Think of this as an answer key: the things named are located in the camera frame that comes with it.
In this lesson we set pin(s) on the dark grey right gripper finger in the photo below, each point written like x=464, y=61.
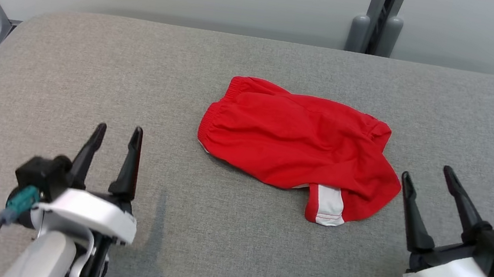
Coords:
x=416, y=220
x=464, y=207

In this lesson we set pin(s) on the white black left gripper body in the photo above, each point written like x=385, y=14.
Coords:
x=86, y=212

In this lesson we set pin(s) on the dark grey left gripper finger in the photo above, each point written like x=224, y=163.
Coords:
x=89, y=155
x=131, y=165

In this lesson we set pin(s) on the red white-trimmed shorts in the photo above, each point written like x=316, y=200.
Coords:
x=295, y=140

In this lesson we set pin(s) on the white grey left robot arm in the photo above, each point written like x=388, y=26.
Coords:
x=46, y=260

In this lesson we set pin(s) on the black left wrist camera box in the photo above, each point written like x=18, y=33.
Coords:
x=43, y=175

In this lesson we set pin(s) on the grey metal post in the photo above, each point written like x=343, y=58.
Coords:
x=361, y=29

